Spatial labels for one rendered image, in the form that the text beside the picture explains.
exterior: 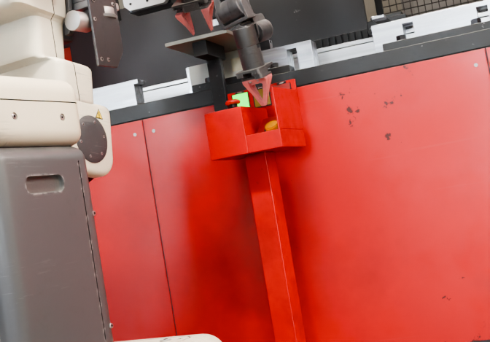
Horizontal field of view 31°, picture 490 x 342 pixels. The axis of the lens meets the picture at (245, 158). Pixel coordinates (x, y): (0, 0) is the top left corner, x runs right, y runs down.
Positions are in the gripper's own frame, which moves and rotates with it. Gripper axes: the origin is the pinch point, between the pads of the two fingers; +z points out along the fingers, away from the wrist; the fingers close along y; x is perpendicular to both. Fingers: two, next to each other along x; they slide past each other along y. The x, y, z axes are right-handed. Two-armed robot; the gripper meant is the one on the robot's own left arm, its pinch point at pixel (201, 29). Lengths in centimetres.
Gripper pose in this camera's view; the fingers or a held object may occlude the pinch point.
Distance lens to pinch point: 245.8
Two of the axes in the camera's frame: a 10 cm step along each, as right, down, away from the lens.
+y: -9.3, 1.7, 3.3
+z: 3.1, 8.6, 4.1
